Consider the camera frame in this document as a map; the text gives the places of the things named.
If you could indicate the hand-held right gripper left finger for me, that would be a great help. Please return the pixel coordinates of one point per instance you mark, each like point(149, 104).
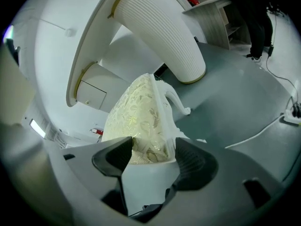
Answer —
point(110, 156)

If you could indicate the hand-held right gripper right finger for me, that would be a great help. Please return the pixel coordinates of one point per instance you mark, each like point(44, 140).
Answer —
point(197, 163)

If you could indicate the cream upholstered stool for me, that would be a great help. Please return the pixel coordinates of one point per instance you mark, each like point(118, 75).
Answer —
point(131, 116)

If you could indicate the white curved desk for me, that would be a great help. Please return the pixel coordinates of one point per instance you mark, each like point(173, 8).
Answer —
point(160, 32)

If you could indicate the white power strip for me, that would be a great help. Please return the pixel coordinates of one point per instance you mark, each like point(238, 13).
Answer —
point(290, 119)

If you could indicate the grey wooden shelf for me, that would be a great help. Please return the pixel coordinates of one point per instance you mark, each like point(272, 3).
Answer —
point(211, 18)

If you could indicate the white wall socket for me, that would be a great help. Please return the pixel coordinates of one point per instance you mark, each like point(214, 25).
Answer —
point(71, 32)

